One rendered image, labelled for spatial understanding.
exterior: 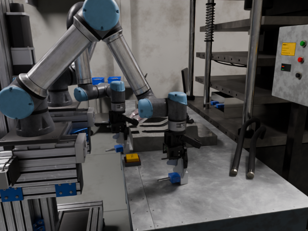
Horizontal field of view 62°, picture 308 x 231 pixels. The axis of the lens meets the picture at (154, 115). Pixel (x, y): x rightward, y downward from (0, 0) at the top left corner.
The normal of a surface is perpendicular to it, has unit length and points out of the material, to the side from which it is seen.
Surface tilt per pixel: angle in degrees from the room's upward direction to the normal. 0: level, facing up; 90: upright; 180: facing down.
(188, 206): 0
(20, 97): 95
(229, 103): 90
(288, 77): 90
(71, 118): 90
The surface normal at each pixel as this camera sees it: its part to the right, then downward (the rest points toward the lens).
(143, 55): 0.14, 0.27
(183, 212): -0.01, -0.96
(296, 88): -0.98, 0.07
